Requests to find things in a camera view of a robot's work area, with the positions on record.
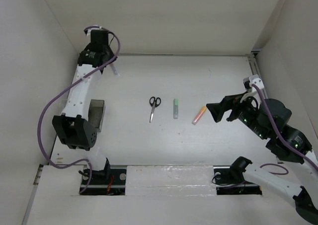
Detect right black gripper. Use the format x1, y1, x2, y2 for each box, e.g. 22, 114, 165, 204
206, 89, 268, 139

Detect orange capped marker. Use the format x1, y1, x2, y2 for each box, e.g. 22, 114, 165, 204
110, 64, 120, 76

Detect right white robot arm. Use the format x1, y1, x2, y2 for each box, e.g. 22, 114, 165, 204
206, 93, 318, 225

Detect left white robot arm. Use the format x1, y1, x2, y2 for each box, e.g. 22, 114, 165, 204
52, 26, 116, 184

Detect yellow orange highlighter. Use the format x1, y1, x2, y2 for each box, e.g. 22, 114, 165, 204
192, 106, 207, 125

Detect green capped marker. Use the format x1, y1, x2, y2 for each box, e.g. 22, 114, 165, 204
173, 98, 179, 119

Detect grey smoked plastic container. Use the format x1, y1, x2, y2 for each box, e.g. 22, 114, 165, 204
88, 99, 105, 133

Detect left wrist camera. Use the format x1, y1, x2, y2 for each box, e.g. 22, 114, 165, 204
83, 25, 103, 36

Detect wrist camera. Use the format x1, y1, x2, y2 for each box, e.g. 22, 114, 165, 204
83, 25, 103, 36
243, 75, 264, 92

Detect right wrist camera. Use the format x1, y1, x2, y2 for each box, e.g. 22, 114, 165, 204
243, 75, 264, 92

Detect aluminium rail right edge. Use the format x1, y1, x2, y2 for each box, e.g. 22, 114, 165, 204
249, 51, 270, 96

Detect black handled scissors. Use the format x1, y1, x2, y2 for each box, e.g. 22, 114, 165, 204
149, 96, 161, 123

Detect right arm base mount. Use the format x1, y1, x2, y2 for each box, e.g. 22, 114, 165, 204
211, 156, 262, 195

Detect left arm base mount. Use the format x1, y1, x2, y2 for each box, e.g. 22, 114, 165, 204
80, 166, 127, 196

